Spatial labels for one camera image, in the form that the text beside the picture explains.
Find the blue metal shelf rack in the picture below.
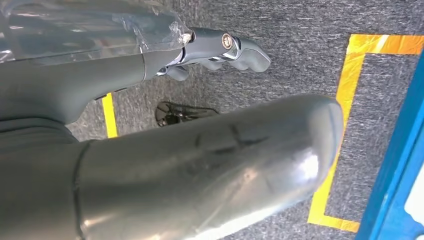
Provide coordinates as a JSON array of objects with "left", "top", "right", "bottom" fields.
[{"left": 354, "top": 49, "right": 424, "bottom": 240}]

